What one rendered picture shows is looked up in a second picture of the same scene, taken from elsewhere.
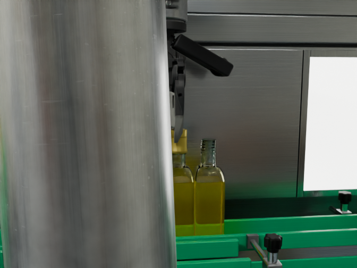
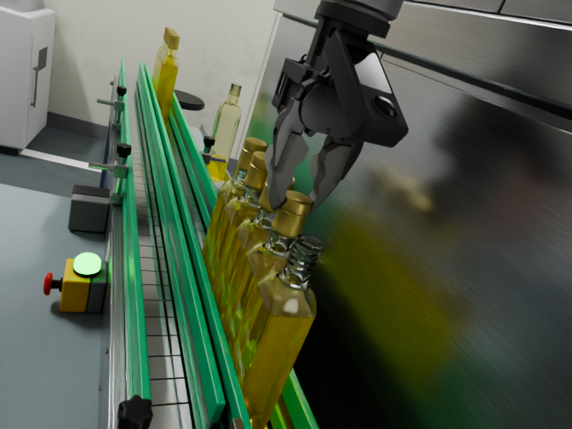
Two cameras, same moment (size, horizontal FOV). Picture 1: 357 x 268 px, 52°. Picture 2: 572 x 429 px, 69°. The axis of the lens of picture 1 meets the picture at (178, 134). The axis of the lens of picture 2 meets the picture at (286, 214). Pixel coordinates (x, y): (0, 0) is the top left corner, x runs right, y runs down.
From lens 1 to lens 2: 0.65 m
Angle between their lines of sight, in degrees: 66
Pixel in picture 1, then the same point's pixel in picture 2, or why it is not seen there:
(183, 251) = (197, 341)
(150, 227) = not seen: outside the picture
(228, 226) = (295, 408)
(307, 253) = not seen: outside the picture
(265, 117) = (523, 331)
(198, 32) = (508, 63)
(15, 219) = not seen: outside the picture
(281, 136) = (530, 408)
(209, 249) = (204, 370)
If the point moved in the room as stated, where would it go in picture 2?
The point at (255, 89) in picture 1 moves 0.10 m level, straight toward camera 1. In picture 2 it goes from (540, 247) to (429, 214)
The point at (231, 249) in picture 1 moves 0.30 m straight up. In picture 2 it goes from (210, 403) to (304, 143)
